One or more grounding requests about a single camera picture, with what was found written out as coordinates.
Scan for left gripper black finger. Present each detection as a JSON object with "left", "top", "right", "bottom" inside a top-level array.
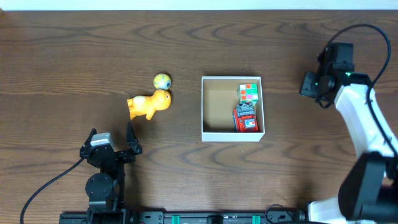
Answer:
[
  {"left": 83, "top": 128, "right": 97, "bottom": 146},
  {"left": 126, "top": 121, "right": 142, "bottom": 155}
]

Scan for orange dinosaur toy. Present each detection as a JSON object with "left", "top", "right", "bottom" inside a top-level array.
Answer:
[{"left": 127, "top": 90, "right": 172, "bottom": 120}]

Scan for colourful puzzle cube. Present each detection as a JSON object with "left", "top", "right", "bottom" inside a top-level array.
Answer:
[{"left": 238, "top": 83, "right": 259, "bottom": 105}]

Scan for red grey toy truck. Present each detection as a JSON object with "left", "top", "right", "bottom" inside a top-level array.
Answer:
[{"left": 233, "top": 103, "right": 259, "bottom": 133}]

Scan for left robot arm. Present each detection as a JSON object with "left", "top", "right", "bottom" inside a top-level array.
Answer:
[{"left": 80, "top": 122, "right": 142, "bottom": 212}]

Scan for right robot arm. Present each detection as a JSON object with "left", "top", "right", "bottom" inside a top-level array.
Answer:
[{"left": 299, "top": 72, "right": 397, "bottom": 223}]

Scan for yellow grey ball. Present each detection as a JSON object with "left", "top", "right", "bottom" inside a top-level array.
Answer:
[{"left": 153, "top": 73, "right": 172, "bottom": 90}]

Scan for white cardboard box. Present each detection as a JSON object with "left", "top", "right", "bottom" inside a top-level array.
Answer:
[{"left": 201, "top": 76, "right": 266, "bottom": 142}]

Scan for black left cable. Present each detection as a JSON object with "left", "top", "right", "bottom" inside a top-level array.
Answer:
[{"left": 19, "top": 157, "right": 86, "bottom": 224}]

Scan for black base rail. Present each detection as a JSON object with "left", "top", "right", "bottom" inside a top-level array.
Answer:
[{"left": 59, "top": 207, "right": 310, "bottom": 224}]

